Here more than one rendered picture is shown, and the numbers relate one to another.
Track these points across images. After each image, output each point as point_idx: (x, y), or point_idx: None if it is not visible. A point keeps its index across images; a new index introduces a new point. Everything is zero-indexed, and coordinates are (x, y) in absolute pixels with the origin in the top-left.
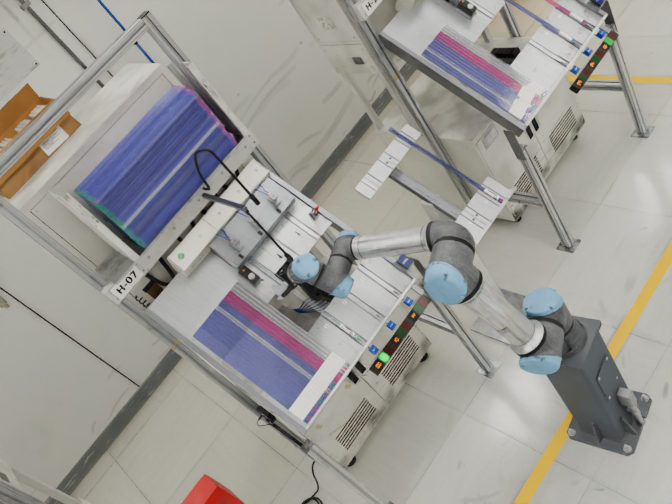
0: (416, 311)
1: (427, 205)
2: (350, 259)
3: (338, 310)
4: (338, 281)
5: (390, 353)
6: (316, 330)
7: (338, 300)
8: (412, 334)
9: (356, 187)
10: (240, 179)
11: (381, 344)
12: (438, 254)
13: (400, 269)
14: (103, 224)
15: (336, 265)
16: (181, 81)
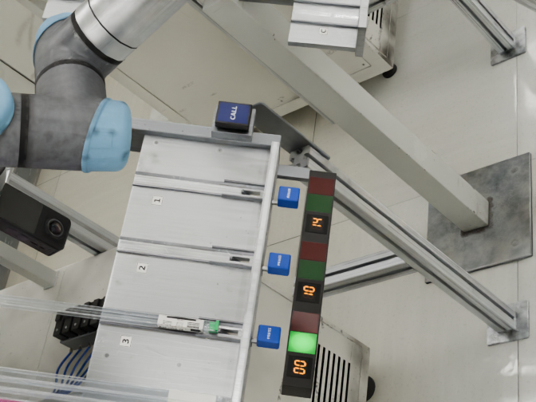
0: (317, 210)
1: (220, 1)
2: (93, 65)
3: (136, 292)
4: (85, 113)
5: (312, 326)
6: (105, 363)
7: (125, 270)
8: (324, 340)
9: (44, 13)
10: None
11: (273, 383)
12: None
13: (233, 141)
14: None
15: (61, 84)
16: None
